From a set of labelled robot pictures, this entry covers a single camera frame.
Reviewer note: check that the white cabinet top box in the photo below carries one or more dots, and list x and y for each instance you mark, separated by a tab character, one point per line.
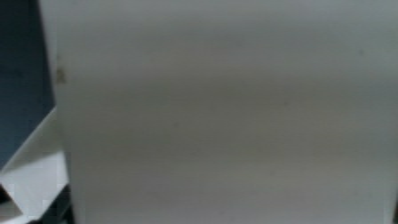
228	109

